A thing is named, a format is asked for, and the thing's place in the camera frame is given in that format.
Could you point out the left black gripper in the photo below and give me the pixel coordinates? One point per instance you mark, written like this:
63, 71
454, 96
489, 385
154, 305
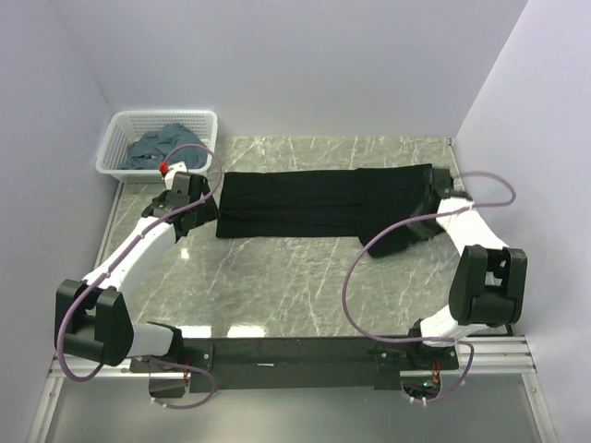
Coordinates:
207, 212

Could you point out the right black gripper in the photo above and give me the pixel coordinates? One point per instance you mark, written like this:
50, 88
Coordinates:
419, 229

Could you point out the black t shirt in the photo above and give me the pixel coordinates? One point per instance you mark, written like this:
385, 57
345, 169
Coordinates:
356, 203

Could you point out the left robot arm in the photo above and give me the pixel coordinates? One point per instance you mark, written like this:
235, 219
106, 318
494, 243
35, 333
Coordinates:
91, 316

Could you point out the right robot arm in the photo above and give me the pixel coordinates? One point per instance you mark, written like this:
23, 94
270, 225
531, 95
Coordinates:
487, 289

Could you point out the grey blue t shirt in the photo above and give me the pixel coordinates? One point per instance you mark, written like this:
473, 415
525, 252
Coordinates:
151, 149

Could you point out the white plastic laundry basket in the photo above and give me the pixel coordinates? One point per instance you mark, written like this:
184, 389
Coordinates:
129, 126

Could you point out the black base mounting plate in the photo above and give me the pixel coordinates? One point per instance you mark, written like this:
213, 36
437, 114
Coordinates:
293, 363

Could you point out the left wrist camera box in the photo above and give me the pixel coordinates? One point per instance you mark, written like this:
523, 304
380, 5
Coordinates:
169, 170

